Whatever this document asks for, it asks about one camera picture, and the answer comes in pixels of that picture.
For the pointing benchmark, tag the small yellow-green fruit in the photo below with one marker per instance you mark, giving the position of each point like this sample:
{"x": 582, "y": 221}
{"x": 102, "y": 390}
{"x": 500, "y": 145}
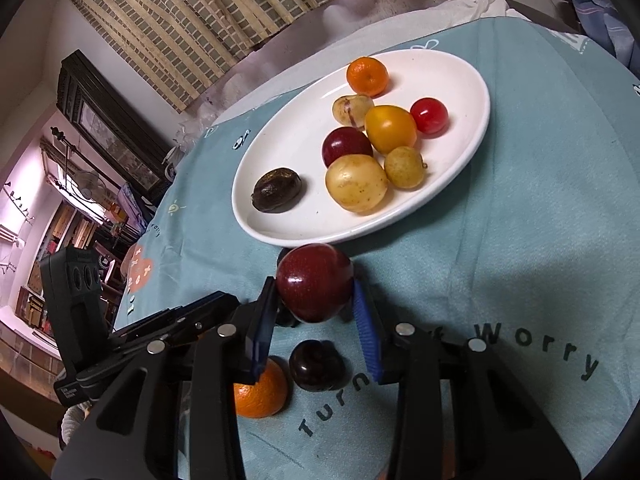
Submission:
{"x": 404, "y": 166}

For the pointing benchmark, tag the standing fan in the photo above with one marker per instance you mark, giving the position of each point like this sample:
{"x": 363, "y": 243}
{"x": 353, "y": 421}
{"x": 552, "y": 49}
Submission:
{"x": 90, "y": 183}

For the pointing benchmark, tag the teal printed tablecloth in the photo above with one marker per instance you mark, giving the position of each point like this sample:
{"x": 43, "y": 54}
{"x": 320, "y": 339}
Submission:
{"x": 525, "y": 210}

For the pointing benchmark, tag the small shiny red fruit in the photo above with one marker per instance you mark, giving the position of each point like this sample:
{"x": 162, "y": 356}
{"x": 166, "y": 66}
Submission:
{"x": 429, "y": 116}

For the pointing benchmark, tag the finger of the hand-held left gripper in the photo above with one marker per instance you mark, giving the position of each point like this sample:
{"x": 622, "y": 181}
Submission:
{"x": 200, "y": 305}
{"x": 185, "y": 332}

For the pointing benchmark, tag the orange tangerine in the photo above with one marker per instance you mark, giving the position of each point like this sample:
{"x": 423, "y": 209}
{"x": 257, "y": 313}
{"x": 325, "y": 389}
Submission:
{"x": 260, "y": 392}
{"x": 367, "y": 76}

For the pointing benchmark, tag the pale speckled round fruit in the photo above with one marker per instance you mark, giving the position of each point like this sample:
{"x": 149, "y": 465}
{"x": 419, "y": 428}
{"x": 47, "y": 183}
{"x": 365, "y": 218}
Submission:
{"x": 350, "y": 109}

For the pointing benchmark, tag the white bed sheet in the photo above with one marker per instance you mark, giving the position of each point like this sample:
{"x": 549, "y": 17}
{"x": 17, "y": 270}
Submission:
{"x": 475, "y": 5}

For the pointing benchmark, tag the large yellow round fruit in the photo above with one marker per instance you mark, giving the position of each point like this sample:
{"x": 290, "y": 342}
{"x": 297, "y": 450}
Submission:
{"x": 356, "y": 182}

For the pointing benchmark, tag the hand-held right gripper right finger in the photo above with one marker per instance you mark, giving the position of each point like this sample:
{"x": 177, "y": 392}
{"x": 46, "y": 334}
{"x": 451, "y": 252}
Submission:
{"x": 367, "y": 340}

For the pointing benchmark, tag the dark wrinkled passion fruit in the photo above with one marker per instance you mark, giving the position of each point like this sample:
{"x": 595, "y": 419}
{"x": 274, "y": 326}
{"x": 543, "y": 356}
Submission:
{"x": 276, "y": 190}

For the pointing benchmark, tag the blue clothes pile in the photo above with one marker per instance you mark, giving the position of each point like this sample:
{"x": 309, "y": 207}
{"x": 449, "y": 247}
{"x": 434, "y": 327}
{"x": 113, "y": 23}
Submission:
{"x": 600, "y": 15}

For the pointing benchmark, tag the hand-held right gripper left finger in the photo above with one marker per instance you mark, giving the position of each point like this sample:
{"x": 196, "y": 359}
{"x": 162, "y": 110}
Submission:
{"x": 257, "y": 355}

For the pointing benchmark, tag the red plum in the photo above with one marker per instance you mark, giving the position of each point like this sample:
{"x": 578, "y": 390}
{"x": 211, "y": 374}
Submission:
{"x": 346, "y": 146}

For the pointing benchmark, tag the dark framed painting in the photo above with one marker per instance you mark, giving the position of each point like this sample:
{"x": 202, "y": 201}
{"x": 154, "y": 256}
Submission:
{"x": 115, "y": 125}

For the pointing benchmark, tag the checked beige curtain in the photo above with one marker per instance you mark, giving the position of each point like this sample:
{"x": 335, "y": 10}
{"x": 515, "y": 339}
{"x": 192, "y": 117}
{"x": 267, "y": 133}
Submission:
{"x": 200, "y": 20}

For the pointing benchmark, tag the large red apple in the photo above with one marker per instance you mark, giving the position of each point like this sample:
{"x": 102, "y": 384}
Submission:
{"x": 315, "y": 282}

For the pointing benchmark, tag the yellow-orange persimmon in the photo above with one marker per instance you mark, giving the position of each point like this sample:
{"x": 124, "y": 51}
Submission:
{"x": 390, "y": 129}

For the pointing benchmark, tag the white plate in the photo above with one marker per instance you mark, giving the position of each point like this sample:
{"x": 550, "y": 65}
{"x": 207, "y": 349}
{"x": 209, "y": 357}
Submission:
{"x": 310, "y": 212}

